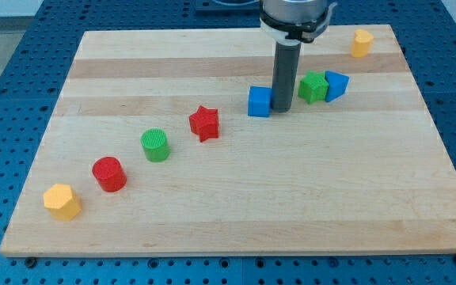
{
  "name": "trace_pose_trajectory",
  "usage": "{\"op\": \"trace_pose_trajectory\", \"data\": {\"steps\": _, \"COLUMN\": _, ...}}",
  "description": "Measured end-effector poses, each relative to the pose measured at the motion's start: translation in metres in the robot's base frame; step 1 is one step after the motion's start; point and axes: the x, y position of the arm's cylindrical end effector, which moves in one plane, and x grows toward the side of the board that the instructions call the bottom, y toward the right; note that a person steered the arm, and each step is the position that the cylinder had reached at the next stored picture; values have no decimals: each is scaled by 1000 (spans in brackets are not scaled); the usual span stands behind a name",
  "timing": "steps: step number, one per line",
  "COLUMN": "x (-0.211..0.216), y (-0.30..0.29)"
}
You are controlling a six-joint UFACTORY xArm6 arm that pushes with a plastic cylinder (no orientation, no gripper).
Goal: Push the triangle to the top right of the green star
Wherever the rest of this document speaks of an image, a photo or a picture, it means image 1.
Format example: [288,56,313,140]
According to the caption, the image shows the blue cube block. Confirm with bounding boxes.
[247,86,272,117]

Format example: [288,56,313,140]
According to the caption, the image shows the red cylinder block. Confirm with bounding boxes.
[92,157,127,192]

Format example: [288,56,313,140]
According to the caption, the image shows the yellow hexagon block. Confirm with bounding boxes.
[43,184,82,221]

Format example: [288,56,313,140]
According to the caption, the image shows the blue triangle block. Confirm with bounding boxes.
[325,70,350,102]

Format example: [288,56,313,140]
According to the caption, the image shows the green star block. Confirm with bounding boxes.
[298,70,329,105]

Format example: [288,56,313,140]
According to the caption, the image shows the yellow heart block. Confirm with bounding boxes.
[351,28,374,58]

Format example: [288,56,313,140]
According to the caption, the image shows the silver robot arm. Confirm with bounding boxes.
[260,0,337,46]

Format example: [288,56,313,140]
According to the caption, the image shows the green cylinder block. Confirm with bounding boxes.
[140,128,170,162]

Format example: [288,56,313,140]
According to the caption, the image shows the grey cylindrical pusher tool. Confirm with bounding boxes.
[271,43,301,112]

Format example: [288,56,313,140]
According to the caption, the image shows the wooden board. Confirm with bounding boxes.
[0,25,456,258]

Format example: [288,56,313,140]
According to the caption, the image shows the red star block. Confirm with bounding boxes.
[189,105,219,143]

